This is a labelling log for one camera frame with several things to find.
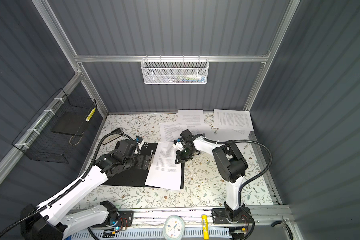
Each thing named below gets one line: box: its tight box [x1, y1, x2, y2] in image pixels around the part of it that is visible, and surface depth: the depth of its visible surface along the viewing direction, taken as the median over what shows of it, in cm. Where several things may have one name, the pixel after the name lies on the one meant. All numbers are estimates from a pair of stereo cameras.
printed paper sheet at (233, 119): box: [213, 109, 254, 132], surface depth 118 cm
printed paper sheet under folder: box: [159, 122, 188, 143], surface depth 114 cm
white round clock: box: [163, 214, 186, 240], surface depth 70 cm
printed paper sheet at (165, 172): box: [144, 141, 182, 191], surface depth 91 cm
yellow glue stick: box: [202, 214, 210, 240], surface depth 71 cm
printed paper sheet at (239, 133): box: [195, 124, 254, 142], surface depth 113 cm
